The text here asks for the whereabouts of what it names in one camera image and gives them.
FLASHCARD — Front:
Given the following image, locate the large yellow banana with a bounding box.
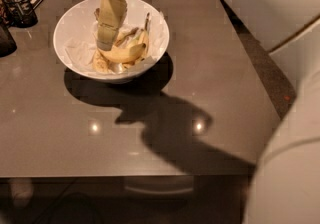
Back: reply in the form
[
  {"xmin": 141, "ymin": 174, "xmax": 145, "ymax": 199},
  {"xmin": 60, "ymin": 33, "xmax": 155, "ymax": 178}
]
[{"xmin": 99, "ymin": 43, "xmax": 146, "ymax": 63}]

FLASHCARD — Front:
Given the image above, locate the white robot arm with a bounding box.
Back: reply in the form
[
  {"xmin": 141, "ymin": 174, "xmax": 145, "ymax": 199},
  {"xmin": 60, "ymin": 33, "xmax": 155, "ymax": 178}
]
[{"xmin": 222, "ymin": 0, "xmax": 320, "ymax": 224}]

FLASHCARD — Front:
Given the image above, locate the white ceramic bowl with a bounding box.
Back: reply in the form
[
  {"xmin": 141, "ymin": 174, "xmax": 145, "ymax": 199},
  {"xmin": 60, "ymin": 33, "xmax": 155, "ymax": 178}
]
[{"xmin": 53, "ymin": 0, "xmax": 161, "ymax": 84}]

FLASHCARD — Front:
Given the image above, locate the banana at bowl right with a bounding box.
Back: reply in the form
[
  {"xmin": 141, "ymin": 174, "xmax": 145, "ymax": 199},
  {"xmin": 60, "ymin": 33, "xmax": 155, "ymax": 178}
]
[{"xmin": 123, "ymin": 14, "xmax": 150, "ymax": 69}]

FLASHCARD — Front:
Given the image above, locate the white paper in bowl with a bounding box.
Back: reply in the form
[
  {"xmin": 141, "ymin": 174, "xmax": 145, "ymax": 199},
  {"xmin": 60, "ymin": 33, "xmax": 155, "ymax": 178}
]
[{"xmin": 65, "ymin": 13, "xmax": 169, "ymax": 78}]

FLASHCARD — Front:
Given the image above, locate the small banana left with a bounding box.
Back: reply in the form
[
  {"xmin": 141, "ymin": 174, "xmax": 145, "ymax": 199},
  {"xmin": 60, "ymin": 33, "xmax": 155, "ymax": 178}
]
[{"xmin": 92, "ymin": 50, "xmax": 109, "ymax": 73}]

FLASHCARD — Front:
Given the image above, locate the dark object at left edge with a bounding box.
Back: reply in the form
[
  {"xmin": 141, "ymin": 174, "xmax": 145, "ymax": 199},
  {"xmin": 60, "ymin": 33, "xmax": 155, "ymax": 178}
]
[{"xmin": 0, "ymin": 22, "xmax": 17, "ymax": 57}]

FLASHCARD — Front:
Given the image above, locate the black wire mesh cup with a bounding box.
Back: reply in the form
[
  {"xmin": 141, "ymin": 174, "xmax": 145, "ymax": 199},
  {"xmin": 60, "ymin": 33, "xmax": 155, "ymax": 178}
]
[{"xmin": 4, "ymin": 0, "xmax": 38, "ymax": 28}]

